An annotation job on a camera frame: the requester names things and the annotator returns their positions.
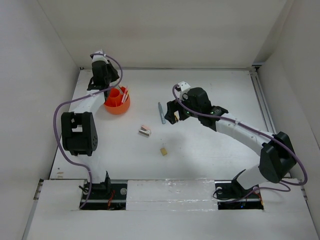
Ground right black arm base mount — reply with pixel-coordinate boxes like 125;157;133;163
212;170;264;210

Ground small tan eraser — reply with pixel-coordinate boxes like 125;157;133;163
160;147;168;156

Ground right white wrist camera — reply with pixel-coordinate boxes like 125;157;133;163
175;81;191;101

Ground thin pink highlighter pen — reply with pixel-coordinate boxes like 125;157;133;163
121;86;128;104

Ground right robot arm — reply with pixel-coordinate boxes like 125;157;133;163
164;82;297;197

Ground yellow black utility knife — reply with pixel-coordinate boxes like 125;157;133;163
174;112;179;123

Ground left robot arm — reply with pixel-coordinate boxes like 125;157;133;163
61;55;119;199

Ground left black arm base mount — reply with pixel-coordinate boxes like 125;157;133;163
79;181;128;211

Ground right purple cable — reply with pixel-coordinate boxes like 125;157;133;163
171;83;309;203

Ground orange round organizer container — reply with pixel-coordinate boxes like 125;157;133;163
104;86;131;115

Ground thin yellow highlighter pen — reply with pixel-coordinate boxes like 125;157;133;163
123;89;130;103

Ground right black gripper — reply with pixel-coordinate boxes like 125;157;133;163
164;93;201;124

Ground aluminium frame rail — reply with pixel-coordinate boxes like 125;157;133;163
251;64;307;201

